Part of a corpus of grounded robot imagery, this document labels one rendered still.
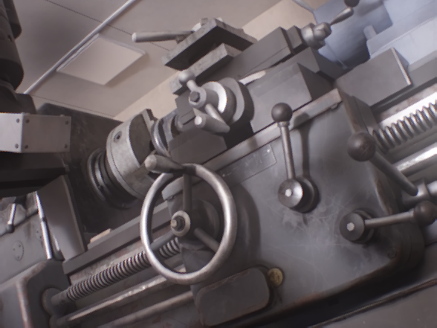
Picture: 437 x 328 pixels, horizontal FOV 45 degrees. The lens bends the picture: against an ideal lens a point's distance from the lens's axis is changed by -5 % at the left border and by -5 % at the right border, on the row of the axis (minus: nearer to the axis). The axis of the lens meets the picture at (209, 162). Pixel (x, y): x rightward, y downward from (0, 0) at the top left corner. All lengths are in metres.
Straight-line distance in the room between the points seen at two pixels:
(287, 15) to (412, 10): 4.05
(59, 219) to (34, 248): 1.17
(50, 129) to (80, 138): 1.38
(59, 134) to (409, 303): 0.59
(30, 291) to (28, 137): 1.11
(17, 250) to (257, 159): 0.92
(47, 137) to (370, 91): 0.75
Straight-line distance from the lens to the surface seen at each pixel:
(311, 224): 0.88
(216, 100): 0.92
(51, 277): 1.49
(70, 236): 0.42
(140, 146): 1.57
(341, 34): 1.30
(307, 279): 0.89
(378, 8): 1.29
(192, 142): 1.03
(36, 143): 0.34
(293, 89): 0.93
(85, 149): 1.72
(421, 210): 0.75
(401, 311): 0.83
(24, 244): 1.64
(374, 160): 0.76
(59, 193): 0.43
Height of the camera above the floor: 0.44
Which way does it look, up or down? 21 degrees up
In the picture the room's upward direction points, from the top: 17 degrees counter-clockwise
